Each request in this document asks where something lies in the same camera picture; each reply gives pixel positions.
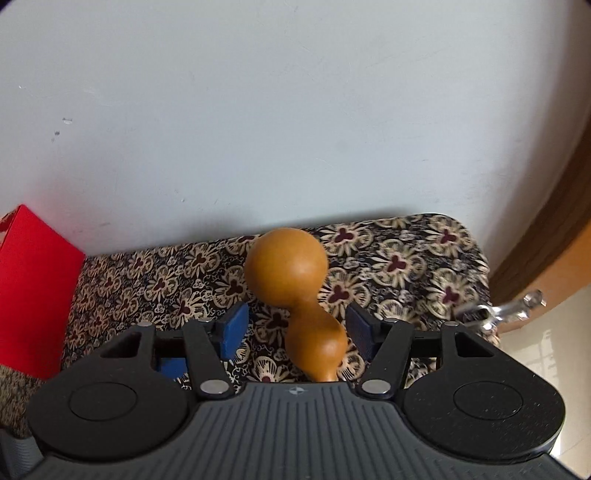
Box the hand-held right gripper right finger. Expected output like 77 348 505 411
345 302 497 401

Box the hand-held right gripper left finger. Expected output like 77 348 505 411
99 302 250 401

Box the orange brown gourd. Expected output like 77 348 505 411
244 227 348 384

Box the red cardboard box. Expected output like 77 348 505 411
0 205 86 381

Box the floral patterned cloth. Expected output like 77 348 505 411
0 212 504 439

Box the brown wooden door frame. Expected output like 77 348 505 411
488 134 591 294

